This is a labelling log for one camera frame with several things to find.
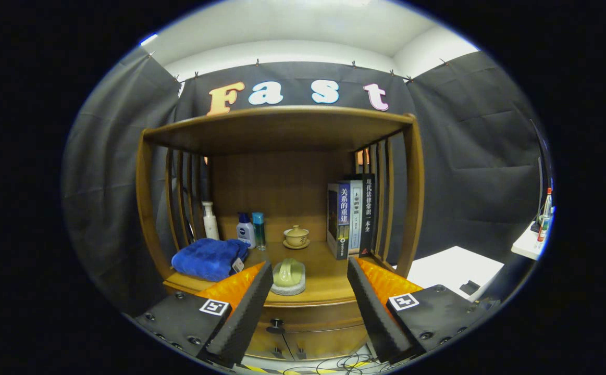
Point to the teal clear bottle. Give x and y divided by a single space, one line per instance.
259 229

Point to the white bottle with blue cap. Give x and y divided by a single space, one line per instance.
245 232

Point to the wooden cabinet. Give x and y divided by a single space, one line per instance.
282 182

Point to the green and grey scrubber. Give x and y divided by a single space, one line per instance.
288 273

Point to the white round table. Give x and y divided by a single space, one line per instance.
527 244

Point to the book with black spine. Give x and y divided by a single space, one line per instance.
368 213

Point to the blue towel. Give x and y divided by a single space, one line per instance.
203 258

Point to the white box unit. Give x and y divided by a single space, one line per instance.
448 268

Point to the white pump bottle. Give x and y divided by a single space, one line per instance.
210 224

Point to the book with pale grey spine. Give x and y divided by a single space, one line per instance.
356 216

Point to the black holder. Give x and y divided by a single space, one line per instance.
469 287

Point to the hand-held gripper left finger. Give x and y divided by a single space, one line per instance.
243 320

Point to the black backdrop cloth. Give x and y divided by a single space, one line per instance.
464 156

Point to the water bottle with red label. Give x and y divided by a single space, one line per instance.
545 219

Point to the book with blue white spine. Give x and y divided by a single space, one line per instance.
343 219

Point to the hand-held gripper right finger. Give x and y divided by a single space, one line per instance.
374 317

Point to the wooden countertop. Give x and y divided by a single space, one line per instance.
323 276

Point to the wooden drawer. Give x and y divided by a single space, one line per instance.
318 315

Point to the yellow black floor tape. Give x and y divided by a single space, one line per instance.
253 369

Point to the beige lidded teacup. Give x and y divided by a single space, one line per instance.
296 237

